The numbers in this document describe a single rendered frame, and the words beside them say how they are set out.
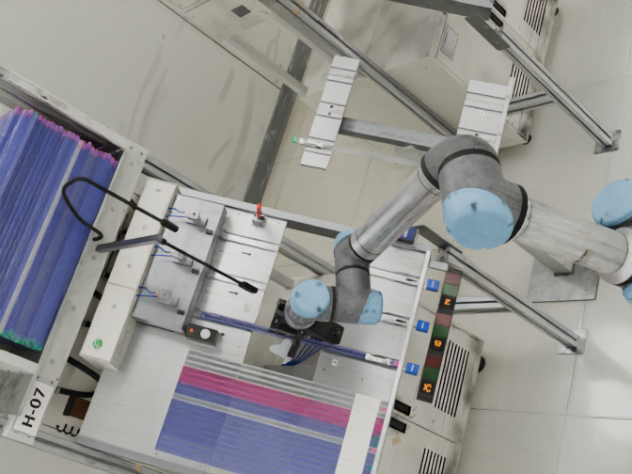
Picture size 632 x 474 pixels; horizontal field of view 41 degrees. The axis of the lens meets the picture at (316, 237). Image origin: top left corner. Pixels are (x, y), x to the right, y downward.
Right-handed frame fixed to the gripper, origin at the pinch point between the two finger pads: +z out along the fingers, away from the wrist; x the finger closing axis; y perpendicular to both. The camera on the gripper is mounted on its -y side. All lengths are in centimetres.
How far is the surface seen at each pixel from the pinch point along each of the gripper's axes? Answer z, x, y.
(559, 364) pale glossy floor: 42, -27, -84
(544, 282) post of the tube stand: 50, -54, -77
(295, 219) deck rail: 5.8, -30.5, 8.0
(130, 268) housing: 7.9, -5.0, 43.5
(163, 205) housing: 7.4, -23.2, 41.4
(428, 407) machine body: 49, -3, -49
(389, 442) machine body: 42, 11, -39
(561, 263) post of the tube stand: 38, -57, -77
